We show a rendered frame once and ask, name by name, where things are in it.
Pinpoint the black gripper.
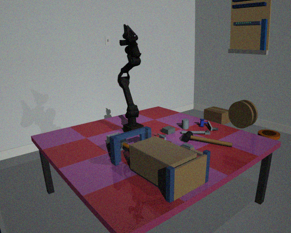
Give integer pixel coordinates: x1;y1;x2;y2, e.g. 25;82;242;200
122;24;138;49

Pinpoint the black-headed mallet with wooden handle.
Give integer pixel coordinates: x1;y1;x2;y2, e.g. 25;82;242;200
182;131;232;147

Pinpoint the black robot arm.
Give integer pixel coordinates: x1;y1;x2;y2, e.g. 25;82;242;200
117;38;141;127

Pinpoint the grey cylinder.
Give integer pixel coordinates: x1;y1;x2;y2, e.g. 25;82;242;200
182;119;189;129

